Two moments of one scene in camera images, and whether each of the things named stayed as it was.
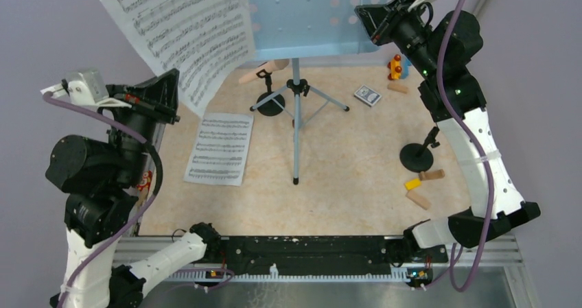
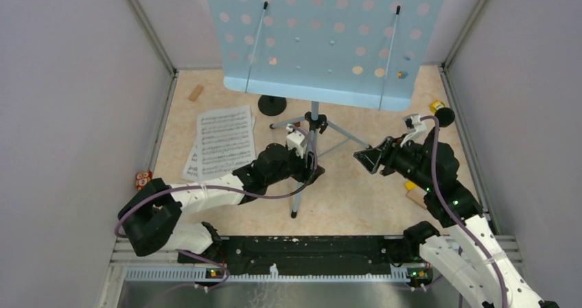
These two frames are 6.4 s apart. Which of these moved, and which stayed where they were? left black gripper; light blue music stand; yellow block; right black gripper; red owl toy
Moved: right black gripper; left black gripper; light blue music stand
Stayed: yellow block; red owl toy
